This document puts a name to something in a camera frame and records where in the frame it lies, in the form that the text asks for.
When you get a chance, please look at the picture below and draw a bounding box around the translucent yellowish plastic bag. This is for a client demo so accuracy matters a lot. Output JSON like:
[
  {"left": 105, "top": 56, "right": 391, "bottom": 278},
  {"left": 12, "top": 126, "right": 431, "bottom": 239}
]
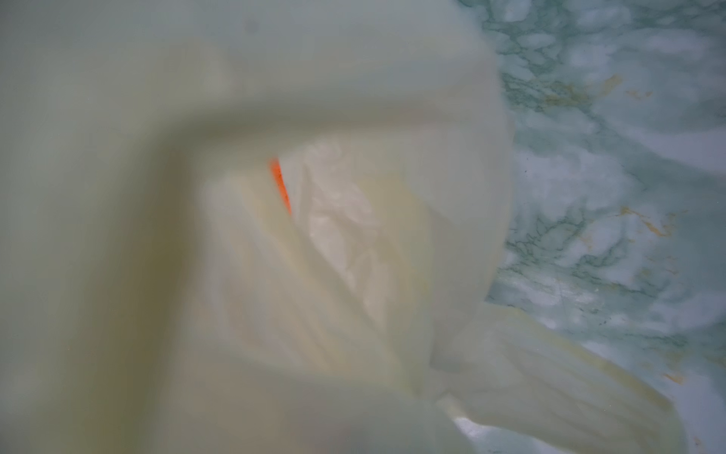
[{"left": 1, "top": 1, "right": 687, "bottom": 453}]

